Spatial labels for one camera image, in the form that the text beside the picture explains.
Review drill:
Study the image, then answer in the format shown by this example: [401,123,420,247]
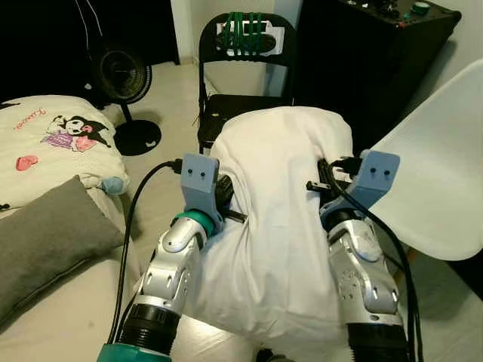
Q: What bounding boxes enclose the plain white pillow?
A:
[181,106,363,349]

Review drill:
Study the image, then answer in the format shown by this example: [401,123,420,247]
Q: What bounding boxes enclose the black folding chair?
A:
[198,13,299,152]

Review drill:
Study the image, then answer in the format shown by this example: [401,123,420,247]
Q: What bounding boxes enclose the white plastic shell chair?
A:
[368,59,483,265]

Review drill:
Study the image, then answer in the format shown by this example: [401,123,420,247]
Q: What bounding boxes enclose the white cartoon print pillow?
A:
[0,94,131,212]

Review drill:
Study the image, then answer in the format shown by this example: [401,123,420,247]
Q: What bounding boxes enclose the grey pillow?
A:
[0,175,125,327]

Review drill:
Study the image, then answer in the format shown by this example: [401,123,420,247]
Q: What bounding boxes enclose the black cabinet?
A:
[291,0,463,152]

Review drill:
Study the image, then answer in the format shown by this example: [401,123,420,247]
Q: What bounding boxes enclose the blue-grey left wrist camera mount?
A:
[180,153,226,227]

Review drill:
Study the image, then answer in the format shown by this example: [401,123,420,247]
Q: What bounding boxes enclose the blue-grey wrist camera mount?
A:
[180,153,226,227]
[321,149,401,227]

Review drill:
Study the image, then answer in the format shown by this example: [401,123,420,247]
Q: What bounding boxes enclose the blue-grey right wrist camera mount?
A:
[321,149,401,227]

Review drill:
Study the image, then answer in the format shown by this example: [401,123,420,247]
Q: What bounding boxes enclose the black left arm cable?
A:
[108,158,186,346]

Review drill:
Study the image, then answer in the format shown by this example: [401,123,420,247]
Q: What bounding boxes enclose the black pedestal fan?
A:
[89,47,162,158]

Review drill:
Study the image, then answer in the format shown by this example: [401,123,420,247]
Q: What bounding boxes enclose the white holder with green cords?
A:
[217,13,286,57]

